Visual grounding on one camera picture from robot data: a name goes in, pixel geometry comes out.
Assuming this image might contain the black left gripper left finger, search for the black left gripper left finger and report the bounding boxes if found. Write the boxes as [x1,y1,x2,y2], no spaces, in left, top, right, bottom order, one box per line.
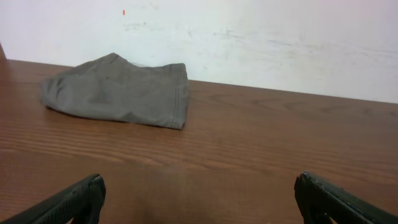
[2,174,106,224]

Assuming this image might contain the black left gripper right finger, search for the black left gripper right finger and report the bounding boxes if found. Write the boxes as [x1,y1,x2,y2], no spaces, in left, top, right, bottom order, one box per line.
[294,172,397,224]

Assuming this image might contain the folded grey shorts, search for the folded grey shorts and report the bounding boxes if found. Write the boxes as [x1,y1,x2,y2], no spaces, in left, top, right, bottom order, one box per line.
[40,53,189,129]

